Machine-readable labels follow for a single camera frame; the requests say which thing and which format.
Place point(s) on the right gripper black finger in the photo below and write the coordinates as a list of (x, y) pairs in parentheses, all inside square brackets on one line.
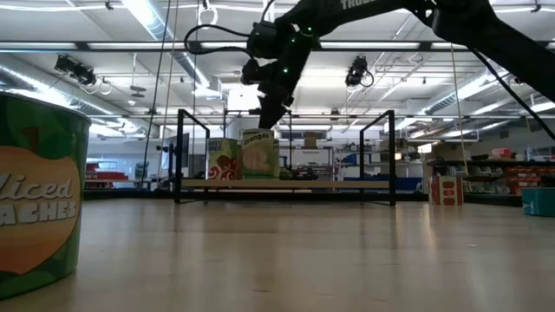
[(268, 112), (284, 106)]

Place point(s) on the green oranges can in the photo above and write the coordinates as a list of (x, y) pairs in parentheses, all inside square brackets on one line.
[(259, 156)]

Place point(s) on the spaghetti sauce can red swirl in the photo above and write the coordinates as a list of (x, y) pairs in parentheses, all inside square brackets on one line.
[(222, 160)]

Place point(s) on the green sliced peaches can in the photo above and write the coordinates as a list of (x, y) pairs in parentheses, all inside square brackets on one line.
[(39, 195)]

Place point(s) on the teal bin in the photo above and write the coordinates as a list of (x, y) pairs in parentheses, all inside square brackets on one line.
[(539, 201)]

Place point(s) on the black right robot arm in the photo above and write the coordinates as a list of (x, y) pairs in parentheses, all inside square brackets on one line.
[(498, 30)]

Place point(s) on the cardboard box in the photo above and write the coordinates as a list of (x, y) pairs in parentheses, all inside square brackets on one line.
[(310, 141)]

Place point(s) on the dark green clutter pile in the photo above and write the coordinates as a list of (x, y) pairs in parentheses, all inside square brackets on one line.
[(299, 174)]

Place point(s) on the red storage cabinet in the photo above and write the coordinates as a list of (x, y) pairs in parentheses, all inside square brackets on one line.
[(104, 175)]

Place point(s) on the rack with orange bins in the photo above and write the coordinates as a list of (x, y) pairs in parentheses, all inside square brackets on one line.
[(529, 175)]

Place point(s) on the right arm's black wrist camera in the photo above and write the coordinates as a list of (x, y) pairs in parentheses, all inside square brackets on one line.
[(262, 39)]

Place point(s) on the black hanging camera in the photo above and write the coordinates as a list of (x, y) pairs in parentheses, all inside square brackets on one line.
[(356, 71), (76, 69)]

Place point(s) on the black frame wooden shelf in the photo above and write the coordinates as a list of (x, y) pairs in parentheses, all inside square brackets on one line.
[(303, 184)]

